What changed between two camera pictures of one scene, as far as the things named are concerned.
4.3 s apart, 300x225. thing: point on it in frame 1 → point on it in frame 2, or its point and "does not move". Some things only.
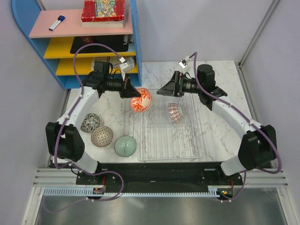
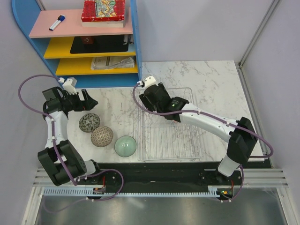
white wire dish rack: (161, 139) does not move
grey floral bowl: (91, 121) does not move
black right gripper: (174, 86) → (146, 103)
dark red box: (86, 39) does not move
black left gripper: (128, 90) → (90, 103)
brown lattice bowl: (101, 136) does not move
